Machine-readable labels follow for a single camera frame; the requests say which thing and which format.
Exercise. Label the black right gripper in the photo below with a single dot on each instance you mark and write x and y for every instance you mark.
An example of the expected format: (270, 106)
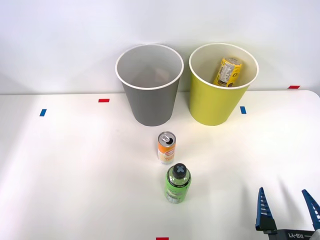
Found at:
(287, 236)

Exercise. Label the yellow plastic bottle black cap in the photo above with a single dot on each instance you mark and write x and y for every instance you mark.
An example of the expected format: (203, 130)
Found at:
(227, 72)

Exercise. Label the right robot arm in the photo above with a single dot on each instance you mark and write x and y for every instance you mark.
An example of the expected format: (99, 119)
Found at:
(316, 235)

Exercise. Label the green plastic bottle black cap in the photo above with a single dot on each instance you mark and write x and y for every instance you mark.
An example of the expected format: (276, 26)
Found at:
(177, 188)

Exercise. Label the yellow-green plastic waste bin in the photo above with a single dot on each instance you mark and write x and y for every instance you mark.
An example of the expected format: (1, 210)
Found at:
(212, 105)

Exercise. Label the orange and white drink can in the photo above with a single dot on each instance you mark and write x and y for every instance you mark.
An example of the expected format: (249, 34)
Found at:
(167, 153)

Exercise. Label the grey plastic waste bin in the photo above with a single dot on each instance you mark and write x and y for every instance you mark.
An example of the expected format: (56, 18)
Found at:
(152, 105)

